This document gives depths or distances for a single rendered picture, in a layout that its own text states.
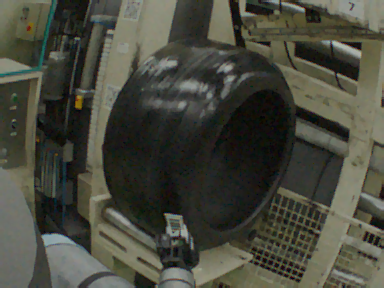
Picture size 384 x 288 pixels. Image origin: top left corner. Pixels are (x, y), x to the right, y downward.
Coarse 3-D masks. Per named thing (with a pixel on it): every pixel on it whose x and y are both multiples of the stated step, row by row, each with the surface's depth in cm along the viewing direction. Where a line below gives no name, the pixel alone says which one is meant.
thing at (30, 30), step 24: (0, 0) 126; (24, 0) 134; (48, 0) 144; (0, 24) 130; (24, 24) 139; (48, 24) 148; (0, 48) 135; (24, 48) 144; (0, 72) 139; (24, 72) 148
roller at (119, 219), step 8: (112, 208) 148; (104, 216) 148; (112, 216) 145; (120, 216) 145; (120, 224) 143; (128, 224) 142; (136, 224) 142; (128, 232) 142; (136, 232) 139; (144, 232) 139; (144, 240) 138; (152, 240) 136
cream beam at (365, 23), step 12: (288, 0) 134; (300, 0) 131; (312, 0) 128; (324, 0) 125; (336, 0) 122; (372, 0) 115; (324, 12) 128; (336, 12) 123; (372, 12) 117; (360, 24) 118; (372, 24) 119
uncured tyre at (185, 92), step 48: (192, 48) 125; (240, 48) 127; (144, 96) 118; (192, 96) 113; (240, 96) 118; (288, 96) 137; (144, 144) 115; (192, 144) 112; (240, 144) 165; (288, 144) 145; (144, 192) 118; (192, 192) 116; (240, 192) 159
